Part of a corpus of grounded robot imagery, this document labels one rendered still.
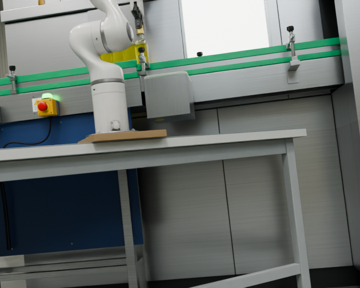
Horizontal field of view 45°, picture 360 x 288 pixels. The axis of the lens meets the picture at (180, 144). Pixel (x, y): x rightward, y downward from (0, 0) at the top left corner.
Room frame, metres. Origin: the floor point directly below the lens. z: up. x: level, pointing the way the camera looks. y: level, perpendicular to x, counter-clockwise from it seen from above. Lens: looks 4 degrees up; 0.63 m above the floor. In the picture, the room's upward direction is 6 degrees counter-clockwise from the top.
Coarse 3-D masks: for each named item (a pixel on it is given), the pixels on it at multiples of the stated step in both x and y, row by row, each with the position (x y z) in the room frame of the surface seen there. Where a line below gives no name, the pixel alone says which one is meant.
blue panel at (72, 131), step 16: (128, 112) 1.89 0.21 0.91; (0, 128) 1.96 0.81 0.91; (16, 128) 1.95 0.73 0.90; (32, 128) 1.94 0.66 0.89; (48, 128) 1.93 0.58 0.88; (64, 128) 1.92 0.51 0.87; (80, 128) 1.92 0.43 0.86; (0, 144) 1.96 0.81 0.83; (16, 144) 1.95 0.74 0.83; (48, 144) 1.93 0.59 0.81; (64, 144) 1.93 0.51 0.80
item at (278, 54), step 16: (272, 48) 1.90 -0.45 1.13; (304, 48) 1.89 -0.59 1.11; (320, 48) 1.88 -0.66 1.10; (336, 48) 1.87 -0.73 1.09; (160, 64) 1.96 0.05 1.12; (176, 64) 1.95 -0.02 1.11; (192, 64) 1.95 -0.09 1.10; (208, 64) 1.94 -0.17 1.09; (224, 64) 1.93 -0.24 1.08; (240, 64) 1.92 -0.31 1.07; (256, 64) 1.91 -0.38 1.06; (272, 64) 1.91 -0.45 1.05
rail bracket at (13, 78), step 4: (12, 68) 1.92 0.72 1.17; (12, 72) 1.93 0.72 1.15; (8, 76) 1.88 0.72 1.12; (12, 76) 1.92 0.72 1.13; (16, 76) 1.94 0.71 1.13; (12, 80) 1.92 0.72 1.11; (16, 80) 1.94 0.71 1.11; (12, 84) 1.93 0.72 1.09; (12, 88) 1.93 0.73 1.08; (12, 92) 1.92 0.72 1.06; (16, 92) 1.93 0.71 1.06
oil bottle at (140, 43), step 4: (140, 40) 1.99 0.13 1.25; (144, 40) 1.99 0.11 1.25; (136, 44) 1.99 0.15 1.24; (140, 44) 1.99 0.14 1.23; (144, 44) 1.99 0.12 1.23; (136, 48) 1.99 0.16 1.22; (148, 48) 2.03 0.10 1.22; (136, 52) 1.99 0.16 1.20; (144, 52) 1.99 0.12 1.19; (148, 52) 2.02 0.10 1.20; (136, 56) 1.99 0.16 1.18; (148, 56) 2.01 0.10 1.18; (148, 60) 2.00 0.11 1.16
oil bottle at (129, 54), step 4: (132, 44) 1.99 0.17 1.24; (128, 48) 1.99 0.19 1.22; (132, 48) 1.99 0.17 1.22; (124, 52) 1.99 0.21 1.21; (128, 52) 1.99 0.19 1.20; (132, 52) 1.99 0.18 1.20; (124, 56) 1.99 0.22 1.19; (128, 56) 1.99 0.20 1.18; (132, 56) 1.99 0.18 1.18; (124, 60) 2.00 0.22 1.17; (128, 60) 1.99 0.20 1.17
